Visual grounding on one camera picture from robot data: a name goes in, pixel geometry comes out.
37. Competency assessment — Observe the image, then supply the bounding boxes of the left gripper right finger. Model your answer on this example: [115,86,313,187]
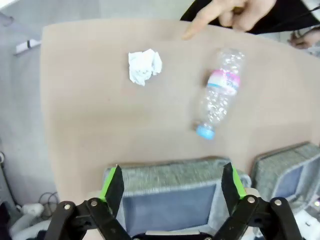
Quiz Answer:
[213,161,307,240]

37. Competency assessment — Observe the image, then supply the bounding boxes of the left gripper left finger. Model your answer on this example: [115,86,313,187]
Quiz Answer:
[46,163,132,240]

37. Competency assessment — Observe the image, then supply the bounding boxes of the clear bottle pink label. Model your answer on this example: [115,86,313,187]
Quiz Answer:
[192,47,247,141]

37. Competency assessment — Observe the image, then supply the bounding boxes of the white paper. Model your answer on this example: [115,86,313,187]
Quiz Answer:
[128,48,163,87]

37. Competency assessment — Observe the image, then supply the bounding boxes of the person's left hand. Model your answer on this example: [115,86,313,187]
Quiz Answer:
[287,31,313,50]

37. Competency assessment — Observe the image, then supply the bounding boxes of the person's right hand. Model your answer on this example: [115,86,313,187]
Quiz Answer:
[181,0,278,41]

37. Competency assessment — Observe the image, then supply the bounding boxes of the grey fabric basket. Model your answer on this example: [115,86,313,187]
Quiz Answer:
[252,141,320,218]
[103,156,252,233]

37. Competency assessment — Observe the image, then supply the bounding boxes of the white power adapter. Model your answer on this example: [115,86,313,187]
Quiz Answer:
[21,202,45,216]

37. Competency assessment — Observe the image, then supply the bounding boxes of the person in white sweater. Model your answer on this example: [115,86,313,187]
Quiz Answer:
[179,0,320,36]

